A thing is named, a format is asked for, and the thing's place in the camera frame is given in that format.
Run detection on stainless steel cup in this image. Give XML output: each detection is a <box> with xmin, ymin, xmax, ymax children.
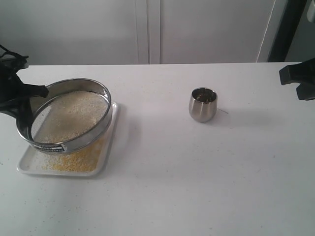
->
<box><xmin>189</xmin><ymin>87</ymin><xmax>218</xmax><ymax>123</ymax></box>

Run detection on yellow fine grains on tray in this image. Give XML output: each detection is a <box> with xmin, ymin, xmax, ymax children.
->
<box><xmin>42</xmin><ymin>136</ymin><xmax>107</xmax><ymax>172</ymax></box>

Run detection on white plastic tray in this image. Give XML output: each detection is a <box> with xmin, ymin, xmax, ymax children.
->
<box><xmin>17</xmin><ymin>102</ymin><xmax>120</xmax><ymax>177</ymax></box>

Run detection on yellow grain mixture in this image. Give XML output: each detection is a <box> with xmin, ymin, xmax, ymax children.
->
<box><xmin>31</xmin><ymin>91</ymin><xmax>108</xmax><ymax>144</ymax></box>

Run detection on round stainless steel sieve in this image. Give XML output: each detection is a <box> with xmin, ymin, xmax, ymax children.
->
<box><xmin>16</xmin><ymin>78</ymin><xmax>113</xmax><ymax>154</ymax></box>

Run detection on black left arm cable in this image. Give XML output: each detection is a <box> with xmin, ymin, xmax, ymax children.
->
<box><xmin>0</xmin><ymin>44</ymin><xmax>30</xmax><ymax>67</ymax></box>

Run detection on white cabinet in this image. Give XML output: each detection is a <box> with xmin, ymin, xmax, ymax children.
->
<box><xmin>0</xmin><ymin>0</ymin><xmax>287</xmax><ymax>65</ymax></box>

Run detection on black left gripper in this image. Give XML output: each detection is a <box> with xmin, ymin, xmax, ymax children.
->
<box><xmin>0</xmin><ymin>61</ymin><xmax>49</xmax><ymax>128</ymax></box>

